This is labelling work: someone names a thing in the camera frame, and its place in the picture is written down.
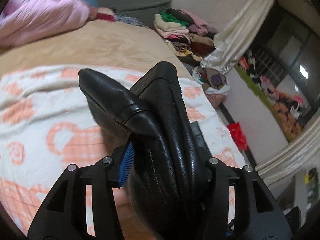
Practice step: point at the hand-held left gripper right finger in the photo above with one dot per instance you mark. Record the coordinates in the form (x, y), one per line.
(215, 171)

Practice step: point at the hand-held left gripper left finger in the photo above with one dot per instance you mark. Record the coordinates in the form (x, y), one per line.
(125, 165)

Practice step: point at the black leather jacket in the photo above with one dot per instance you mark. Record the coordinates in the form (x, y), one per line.
(170, 135)

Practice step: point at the white bag of clothes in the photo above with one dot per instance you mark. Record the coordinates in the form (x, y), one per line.
(215, 80)

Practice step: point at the row of colourful clothes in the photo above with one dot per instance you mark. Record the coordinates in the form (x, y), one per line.
(287, 110)

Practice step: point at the pile of folded clothes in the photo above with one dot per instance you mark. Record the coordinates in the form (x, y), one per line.
(185, 35)

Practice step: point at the person's left hand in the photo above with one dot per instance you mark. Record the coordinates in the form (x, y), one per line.
(125, 210)

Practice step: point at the cream satin curtain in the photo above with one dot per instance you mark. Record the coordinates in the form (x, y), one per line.
(295, 152)
(240, 35)

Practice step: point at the green cloth strip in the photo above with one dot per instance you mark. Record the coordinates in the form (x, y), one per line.
(252, 87)

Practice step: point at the white orange patterned blanket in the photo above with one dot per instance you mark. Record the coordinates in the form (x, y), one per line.
(50, 100)

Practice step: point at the tan bed sheet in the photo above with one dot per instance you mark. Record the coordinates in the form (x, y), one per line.
(112, 47)

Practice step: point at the blue patterned pillow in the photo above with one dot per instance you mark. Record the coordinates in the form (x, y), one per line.
(128, 20)

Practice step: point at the dark framed window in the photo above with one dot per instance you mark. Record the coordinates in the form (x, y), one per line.
(287, 45)

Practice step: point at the red cloth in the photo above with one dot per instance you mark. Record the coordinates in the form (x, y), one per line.
(106, 15)

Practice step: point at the grey pillow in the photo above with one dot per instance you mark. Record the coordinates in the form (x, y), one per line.
(140, 2)

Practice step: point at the blue cloth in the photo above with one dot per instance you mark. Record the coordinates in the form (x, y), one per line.
(90, 2)

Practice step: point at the pink crumpled garment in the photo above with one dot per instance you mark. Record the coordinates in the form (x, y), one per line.
(42, 15)

